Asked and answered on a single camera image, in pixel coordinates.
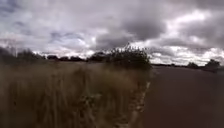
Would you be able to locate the large green bush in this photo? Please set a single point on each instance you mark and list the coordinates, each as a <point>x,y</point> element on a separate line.
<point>128,57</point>

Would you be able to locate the dry grass verge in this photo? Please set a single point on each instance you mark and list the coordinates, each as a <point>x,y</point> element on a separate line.
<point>66,93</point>

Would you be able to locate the row of distant bushes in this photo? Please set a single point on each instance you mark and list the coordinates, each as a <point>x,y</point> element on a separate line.
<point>50,56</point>

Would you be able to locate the reddish brown asphalt road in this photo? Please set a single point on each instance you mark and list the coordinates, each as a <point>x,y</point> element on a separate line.
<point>186,100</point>

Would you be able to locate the row of dark trees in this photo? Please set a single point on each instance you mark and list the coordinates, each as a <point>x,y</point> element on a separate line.
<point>206,64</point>

